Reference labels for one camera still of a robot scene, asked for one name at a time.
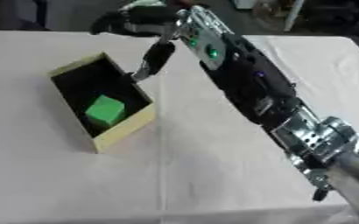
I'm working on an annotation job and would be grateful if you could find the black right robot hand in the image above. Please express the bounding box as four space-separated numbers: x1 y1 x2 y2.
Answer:
88 2 186 82

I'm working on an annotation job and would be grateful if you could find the tan cardboard box black inside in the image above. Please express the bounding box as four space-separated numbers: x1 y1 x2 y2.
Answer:
47 52 158 154

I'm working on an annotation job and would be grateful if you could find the green cube block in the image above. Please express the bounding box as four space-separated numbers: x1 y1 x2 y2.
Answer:
82 94 128 129

